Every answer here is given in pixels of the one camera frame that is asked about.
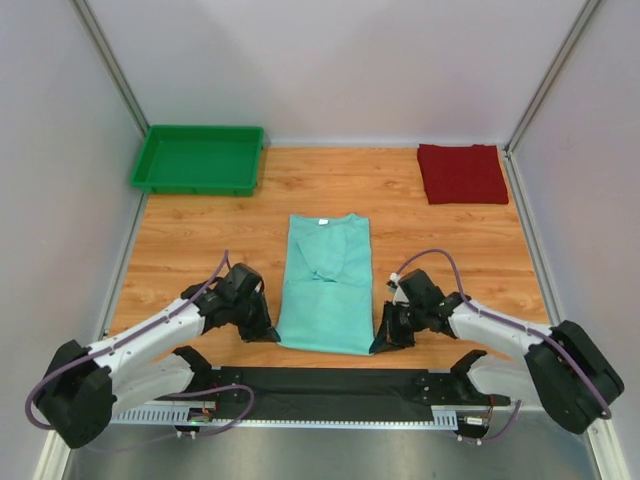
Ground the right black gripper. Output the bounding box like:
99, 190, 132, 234
369, 302, 427, 356

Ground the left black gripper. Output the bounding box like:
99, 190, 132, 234
230, 290, 280, 343

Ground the teal t shirt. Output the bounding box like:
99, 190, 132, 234
276, 214, 374, 356

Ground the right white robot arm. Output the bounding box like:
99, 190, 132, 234
369, 292, 624, 434

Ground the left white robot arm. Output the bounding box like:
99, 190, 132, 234
27, 291, 280, 449

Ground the black base mat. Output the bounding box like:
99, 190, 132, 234
210, 367, 510, 419

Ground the folded dark red t shirt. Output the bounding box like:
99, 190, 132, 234
417, 144, 509, 205

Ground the green plastic tray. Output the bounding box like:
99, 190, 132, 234
131, 125, 264, 197

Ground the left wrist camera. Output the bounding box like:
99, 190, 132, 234
215, 263, 264, 303

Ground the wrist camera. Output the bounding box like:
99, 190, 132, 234
388, 269, 445, 311
215, 263, 264, 303

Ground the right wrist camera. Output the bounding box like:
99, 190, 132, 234
388, 269, 445, 311

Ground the grey slotted cable duct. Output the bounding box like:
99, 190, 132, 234
111, 403, 490, 431

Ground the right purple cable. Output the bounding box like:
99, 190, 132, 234
394, 248, 614, 446

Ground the right aluminium frame post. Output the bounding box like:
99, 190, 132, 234
504, 0, 605, 155

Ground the aluminium frame post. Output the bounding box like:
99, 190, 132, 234
504, 0, 605, 155
70, 0, 149, 137

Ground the left aluminium frame post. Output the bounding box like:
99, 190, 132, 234
70, 0, 149, 137

